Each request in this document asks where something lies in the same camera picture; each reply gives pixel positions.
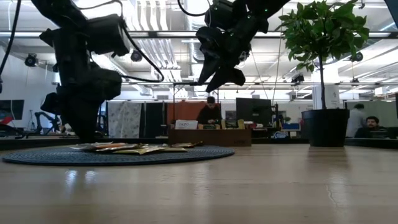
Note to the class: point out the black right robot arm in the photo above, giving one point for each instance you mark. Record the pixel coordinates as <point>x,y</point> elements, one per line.
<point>273,4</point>

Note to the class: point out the black computer monitor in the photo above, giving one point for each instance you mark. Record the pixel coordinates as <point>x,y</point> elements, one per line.
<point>253,112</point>

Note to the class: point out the black partition panel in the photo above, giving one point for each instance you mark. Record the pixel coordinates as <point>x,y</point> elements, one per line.
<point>155,119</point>

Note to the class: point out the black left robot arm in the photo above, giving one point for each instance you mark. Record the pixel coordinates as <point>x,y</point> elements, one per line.
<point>68,46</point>

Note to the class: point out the person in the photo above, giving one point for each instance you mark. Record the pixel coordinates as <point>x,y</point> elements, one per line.
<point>210,113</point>
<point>371,124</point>
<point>356,121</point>

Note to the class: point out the grey-green partition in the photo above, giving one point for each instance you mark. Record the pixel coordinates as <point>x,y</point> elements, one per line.
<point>382,109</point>

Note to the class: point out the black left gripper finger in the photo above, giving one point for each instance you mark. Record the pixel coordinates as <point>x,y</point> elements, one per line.
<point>82,121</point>
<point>51,104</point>

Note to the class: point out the blue box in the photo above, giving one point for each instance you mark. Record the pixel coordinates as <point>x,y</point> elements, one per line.
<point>290,126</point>

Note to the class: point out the black background robot arm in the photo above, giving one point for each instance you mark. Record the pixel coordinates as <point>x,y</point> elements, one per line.
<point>40,115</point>

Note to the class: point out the dark wall monitor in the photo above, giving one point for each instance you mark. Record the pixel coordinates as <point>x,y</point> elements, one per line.
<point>12,109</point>

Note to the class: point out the green plant in black pot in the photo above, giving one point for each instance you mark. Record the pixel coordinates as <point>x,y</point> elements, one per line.
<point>325,127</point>

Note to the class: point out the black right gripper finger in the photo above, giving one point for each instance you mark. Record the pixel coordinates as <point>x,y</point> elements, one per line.
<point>227,79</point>
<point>210,70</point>

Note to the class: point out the orange partition panel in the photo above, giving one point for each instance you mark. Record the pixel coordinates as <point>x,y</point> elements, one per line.
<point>186,110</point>

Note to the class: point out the white pillar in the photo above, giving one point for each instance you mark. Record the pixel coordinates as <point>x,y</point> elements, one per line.
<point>331,96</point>

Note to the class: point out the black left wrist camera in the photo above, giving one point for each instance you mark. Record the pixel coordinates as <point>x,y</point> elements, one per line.
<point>107,34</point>

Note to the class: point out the black ceiling spotlight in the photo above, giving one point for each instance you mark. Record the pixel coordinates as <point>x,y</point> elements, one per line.
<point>31,59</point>
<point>356,56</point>
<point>136,56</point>
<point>298,78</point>

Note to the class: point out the black metal rig frame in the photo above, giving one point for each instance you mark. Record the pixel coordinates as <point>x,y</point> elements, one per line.
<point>280,140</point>

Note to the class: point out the white patterned curtain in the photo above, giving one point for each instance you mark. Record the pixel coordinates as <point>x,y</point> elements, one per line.
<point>124,119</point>

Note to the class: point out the red object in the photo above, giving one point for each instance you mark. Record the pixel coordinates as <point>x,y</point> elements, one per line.
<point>6,120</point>

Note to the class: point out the brown wooden compartment box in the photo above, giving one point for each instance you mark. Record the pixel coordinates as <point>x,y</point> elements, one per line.
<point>211,138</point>

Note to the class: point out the round dark woven placemat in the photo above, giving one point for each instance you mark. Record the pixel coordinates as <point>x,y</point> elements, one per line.
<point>62,158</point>

